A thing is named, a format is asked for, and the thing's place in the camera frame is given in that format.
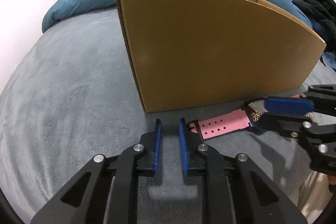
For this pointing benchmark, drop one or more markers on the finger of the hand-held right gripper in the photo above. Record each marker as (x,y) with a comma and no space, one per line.
(281,123)
(288,106)

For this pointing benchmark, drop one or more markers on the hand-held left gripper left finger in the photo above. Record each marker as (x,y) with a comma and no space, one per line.
(157,146)

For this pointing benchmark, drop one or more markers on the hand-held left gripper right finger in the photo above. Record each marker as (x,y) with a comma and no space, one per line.
(183,146)

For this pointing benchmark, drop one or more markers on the gold earring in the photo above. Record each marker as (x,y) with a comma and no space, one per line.
(254,116)

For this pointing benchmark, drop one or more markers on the black smartwatch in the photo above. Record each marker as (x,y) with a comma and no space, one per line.
(223,124)

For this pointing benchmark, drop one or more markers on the brown cardboard box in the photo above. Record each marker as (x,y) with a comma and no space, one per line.
(210,50)

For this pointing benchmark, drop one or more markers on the black jacket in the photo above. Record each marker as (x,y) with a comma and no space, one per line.
(320,8)

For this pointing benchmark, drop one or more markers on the grey bed blanket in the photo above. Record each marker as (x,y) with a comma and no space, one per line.
(65,95)

